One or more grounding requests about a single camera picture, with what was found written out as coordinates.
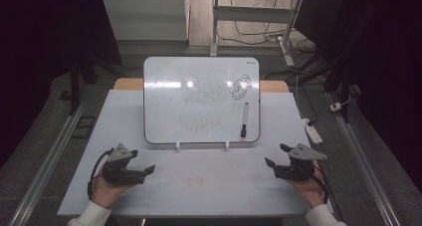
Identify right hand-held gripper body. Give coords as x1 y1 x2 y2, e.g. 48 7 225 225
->
274 143 328 182

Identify whiteboard marker with black cap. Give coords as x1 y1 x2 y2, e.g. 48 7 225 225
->
240 102 250 138

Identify black metal stand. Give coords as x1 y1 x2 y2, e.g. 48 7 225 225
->
321 50 357 124
59 51 124 116

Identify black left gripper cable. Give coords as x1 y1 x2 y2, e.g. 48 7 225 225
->
87 147 114 200

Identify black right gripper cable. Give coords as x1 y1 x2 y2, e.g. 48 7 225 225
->
311 159 346 224

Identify person's left hand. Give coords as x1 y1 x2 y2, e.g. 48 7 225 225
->
90 171 134 210

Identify white whiteboard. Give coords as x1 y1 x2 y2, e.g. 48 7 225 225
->
142 56 262 145

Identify white power strip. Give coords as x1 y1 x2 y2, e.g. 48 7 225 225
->
301 117 323 145

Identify person's right hand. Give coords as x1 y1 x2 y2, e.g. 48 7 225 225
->
284 159 328 210

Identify white cabinet panel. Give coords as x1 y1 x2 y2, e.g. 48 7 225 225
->
100 0 191 42

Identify white desk frame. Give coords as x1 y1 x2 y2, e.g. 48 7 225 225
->
209 0 304 68

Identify black floor frame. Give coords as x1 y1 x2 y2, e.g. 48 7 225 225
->
71 115 98 140

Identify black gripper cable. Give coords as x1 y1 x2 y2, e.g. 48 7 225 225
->
87 147 114 200
311 159 346 224

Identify black floor cables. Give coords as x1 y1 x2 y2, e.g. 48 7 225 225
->
217 0 317 56

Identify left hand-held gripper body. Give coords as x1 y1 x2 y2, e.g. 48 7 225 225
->
101 143 146 186

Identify aluminium floor rail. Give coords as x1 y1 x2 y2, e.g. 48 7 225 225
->
7 95 91 226
326 92 403 226

